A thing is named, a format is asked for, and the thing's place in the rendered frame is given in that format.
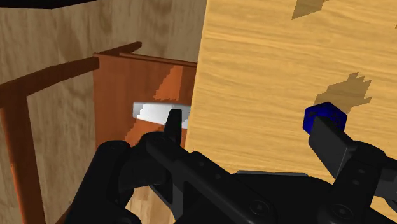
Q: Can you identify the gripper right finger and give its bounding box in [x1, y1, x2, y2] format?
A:
[308, 116, 397, 224]

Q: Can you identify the blue faceted object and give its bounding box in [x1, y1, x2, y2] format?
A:
[303, 101, 349, 136]

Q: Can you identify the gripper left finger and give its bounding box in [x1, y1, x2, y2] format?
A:
[64, 108, 277, 224]

